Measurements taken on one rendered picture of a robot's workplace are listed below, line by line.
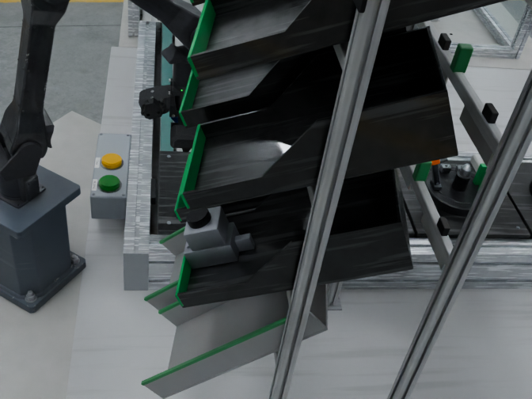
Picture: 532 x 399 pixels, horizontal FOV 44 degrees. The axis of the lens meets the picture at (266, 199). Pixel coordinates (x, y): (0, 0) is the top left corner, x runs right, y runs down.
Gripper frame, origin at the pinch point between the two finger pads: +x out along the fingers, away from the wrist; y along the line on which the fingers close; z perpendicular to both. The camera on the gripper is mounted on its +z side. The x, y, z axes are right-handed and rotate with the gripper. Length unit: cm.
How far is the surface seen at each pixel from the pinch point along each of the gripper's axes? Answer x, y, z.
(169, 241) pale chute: 7.0, 20.4, 2.9
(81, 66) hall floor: 110, -208, 45
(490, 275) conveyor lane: 20, 17, -61
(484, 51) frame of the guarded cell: 22, -81, -98
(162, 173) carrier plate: 12.6, -4.2, 4.1
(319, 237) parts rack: -26, 53, -11
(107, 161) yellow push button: 12.4, -7.3, 15.2
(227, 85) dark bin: -27.4, 26.1, -3.6
